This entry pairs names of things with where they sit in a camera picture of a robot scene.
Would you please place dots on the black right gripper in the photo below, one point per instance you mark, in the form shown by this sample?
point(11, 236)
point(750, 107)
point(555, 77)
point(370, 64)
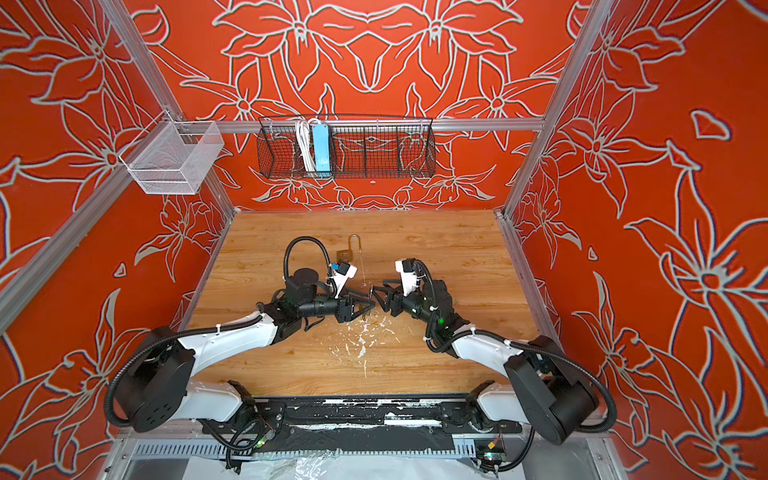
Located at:
point(395, 300)

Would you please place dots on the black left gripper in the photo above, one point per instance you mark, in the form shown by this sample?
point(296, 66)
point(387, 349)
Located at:
point(346, 307)

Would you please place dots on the brass padlock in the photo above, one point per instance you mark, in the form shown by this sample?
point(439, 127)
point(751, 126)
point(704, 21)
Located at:
point(352, 251)

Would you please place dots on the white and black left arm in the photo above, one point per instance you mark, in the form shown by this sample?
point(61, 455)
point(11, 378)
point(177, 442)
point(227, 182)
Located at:
point(156, 383)

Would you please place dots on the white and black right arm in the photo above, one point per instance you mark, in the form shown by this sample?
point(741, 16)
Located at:
point(555, 395)

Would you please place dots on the light blue box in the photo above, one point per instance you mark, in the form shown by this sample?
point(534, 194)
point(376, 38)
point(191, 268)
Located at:
point(321, 143)

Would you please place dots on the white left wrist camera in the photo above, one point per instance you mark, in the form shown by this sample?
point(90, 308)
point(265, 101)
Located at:
point(341, 272)

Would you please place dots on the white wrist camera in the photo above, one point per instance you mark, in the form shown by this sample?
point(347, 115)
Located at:
point(341, 272)
point(409, 277)

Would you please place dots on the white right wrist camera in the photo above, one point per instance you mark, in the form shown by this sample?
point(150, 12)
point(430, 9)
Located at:
point(409, 277)

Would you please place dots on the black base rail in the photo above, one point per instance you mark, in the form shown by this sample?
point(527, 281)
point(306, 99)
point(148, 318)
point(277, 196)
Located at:
point(368, 424)

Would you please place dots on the black wire wall basket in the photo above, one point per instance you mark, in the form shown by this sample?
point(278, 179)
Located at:
point(361, 147)

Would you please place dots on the white mesh wall basket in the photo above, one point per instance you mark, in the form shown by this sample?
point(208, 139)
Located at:
point(169, 162)

